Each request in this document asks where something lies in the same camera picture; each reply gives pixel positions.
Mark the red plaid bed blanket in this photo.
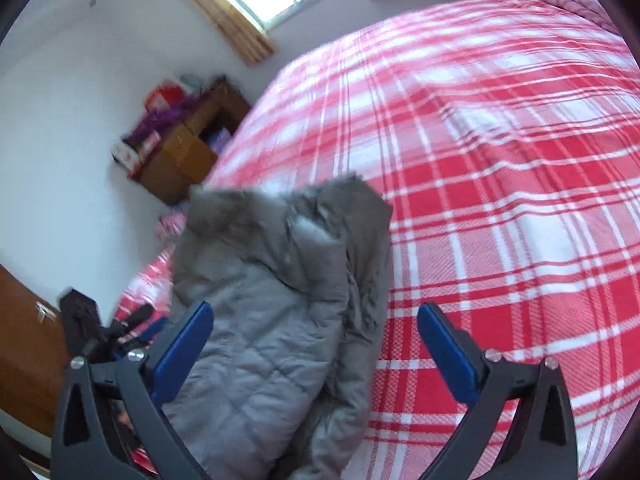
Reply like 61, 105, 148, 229
112, 0, 640, 480

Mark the red gift box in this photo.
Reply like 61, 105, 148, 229
144, 84, 187, 112

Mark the wooden desk with drawers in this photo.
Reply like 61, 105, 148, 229
134, 76, 252, 207

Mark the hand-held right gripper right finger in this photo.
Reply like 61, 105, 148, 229
416, 302, 579, 480

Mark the beige patterned curtain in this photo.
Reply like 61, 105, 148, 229
147, 0, 277, 67

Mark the grey puffer jacket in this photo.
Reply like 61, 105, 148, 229
159, 172, 395, 480

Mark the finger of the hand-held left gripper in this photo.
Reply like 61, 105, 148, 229
139, 316, 171, 348

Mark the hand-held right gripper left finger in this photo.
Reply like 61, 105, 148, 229
50, 301, 216, 480

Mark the brown wooden door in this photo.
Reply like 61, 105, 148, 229
0, 264, 72, 438

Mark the purple cloth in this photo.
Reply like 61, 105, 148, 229
123, 97, 202, 145

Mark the white and orange box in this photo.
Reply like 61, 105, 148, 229
110, 131, 162, 170

